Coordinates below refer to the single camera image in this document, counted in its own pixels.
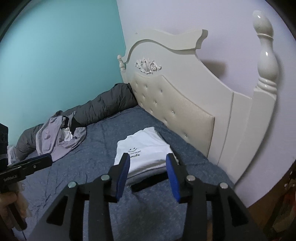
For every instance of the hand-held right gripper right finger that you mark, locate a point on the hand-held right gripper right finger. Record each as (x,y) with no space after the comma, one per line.
(172,176)

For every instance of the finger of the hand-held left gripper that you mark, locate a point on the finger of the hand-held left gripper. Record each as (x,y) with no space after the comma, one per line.
(37,164)
(39,156)

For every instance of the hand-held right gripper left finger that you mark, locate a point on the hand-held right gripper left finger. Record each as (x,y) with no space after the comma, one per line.
(122,176)

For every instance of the white long-sleeve shirt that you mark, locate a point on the white long-sleeve shirt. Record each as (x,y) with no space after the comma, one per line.
(141,148)

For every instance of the person's left hand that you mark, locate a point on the person's left hand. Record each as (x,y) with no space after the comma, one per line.
(5,206)

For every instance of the lilac grey garment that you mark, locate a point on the lilac grey garment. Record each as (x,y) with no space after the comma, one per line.
(53,141)

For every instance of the folded grey cloth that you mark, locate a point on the folded grey cloth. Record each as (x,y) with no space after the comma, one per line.
(143,178)

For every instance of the blue patterned bed sheet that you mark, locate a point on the blue patterned bed sheet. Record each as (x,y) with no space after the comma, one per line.
(92,162)

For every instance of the crumpled white garment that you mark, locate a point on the crumpled white garment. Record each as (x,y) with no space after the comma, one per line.
(67,136)

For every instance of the black garment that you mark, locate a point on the black garment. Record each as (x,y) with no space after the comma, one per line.
(68,121)

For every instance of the dark grey rolled duvet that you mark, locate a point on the dark grey rolled duvet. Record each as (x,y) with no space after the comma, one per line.
(104,104)

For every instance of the cream tufted headboard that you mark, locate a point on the cream tufted headboard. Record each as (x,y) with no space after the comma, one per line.
(208,92)

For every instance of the dark wooden furniture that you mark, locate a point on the dark wooden furniture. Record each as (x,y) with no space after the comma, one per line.
(284,208)

